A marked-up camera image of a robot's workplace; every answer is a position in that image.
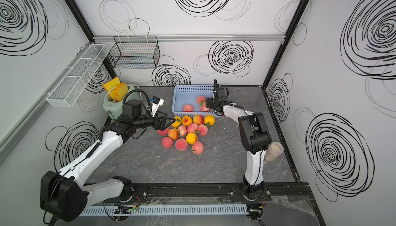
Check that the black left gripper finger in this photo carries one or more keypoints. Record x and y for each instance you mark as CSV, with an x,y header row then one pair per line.
x,y
167,120
163,128

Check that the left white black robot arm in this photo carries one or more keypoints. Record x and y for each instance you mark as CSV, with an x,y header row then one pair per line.
x,y
65,193

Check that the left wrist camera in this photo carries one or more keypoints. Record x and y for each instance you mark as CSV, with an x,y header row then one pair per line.
x,y
156,102

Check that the yellow peach centre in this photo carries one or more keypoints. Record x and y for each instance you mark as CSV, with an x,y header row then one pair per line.
x,y
191,138

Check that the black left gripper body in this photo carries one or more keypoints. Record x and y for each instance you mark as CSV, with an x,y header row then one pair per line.
x,y
147,122

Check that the white wire wall shelf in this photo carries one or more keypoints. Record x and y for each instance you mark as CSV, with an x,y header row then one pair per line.
x,y
86,74

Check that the black wire wall basket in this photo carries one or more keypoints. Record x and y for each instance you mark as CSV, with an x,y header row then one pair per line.
x,y
135,52

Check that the red yellow peach by basket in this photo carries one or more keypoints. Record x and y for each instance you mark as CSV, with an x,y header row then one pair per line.
x,y
198,119

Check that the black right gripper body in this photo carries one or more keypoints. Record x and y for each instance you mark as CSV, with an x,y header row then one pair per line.
x,y
212,103

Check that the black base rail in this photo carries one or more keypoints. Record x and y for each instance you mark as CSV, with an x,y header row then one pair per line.
x,y
234,192

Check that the yellow peach with leaf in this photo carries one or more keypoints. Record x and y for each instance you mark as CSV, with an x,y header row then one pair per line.
x,y
178,122

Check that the light blue plastic basket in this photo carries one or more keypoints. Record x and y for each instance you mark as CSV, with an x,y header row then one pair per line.
x,y
188,94

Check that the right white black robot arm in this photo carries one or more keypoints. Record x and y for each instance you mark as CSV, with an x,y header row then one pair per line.
x,y
254,134

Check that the white slotted cable duct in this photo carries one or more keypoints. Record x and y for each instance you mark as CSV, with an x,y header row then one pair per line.
x,y
165,210

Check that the mint green toaster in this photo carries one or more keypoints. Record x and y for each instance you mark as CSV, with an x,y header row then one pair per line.
x,y
114,109

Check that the front yellow toast slice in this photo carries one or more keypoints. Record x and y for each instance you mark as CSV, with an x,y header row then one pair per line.
x,y
120,92

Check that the pink peach with leaf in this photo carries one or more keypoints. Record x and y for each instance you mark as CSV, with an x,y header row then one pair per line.
x,y
202,130

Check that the rear yellow toast slice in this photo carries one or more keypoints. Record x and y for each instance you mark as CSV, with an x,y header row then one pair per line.
x,y
111,86

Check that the dark pink peach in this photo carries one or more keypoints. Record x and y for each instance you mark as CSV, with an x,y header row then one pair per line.
x,y
167,142

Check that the yellow toast slice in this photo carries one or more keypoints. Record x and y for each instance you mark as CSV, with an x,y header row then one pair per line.
x,y
120,92
111,86

